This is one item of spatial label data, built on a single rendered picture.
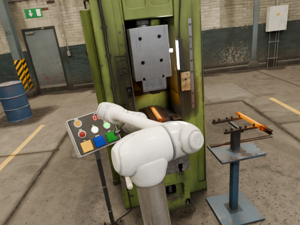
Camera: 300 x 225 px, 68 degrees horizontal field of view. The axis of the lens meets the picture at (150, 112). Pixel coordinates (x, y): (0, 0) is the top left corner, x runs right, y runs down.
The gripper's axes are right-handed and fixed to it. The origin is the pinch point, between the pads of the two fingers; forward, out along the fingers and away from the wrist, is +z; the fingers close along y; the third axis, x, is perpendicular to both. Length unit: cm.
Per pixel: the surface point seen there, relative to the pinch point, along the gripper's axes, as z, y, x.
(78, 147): 13.4, -25.6, 1.2
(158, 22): 2, 84, 83
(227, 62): 327, 621, 100
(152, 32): -26, 47, 59
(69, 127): 13.5, -25.8, 16.8
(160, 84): -7, 50, 23
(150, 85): -3.6, 41.3, 25.2
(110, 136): 12.5, -0.2, -0.2
